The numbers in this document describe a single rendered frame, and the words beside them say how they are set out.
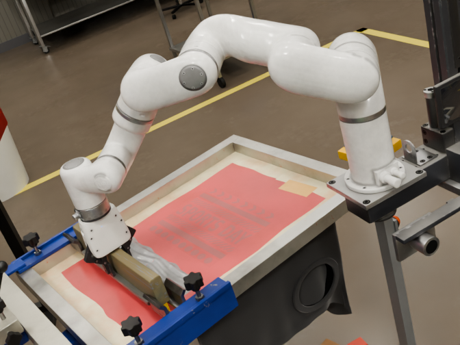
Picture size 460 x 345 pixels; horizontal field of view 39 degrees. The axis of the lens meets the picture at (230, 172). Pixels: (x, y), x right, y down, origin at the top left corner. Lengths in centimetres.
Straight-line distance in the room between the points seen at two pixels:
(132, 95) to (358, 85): 42
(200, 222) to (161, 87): 62
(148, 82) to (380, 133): 46
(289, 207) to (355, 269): 130
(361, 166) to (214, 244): 49
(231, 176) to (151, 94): 74
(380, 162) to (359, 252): 174
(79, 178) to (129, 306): 33
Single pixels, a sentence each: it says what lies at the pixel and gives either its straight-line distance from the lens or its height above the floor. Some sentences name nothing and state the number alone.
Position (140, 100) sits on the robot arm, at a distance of 123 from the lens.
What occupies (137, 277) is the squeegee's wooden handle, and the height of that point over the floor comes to 105.
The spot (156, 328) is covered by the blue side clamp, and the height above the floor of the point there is 100.
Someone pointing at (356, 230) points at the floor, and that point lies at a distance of 318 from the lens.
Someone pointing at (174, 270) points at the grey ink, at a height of 96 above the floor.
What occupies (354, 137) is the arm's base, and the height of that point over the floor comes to 126.
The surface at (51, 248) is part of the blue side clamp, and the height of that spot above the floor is 100.
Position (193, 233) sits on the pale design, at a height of 96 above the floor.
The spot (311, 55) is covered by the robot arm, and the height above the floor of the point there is 147.
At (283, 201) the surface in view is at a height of 96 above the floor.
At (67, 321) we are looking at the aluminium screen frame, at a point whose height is 99.
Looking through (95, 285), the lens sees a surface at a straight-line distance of 168.
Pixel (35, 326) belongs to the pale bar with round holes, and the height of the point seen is 104.
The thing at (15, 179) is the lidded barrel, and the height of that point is 10.
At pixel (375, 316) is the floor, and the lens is 271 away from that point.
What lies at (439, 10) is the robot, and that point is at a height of 143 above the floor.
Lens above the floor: 186
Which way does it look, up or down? 28 degrees down
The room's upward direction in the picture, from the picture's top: 18 degrees counter-clockwise
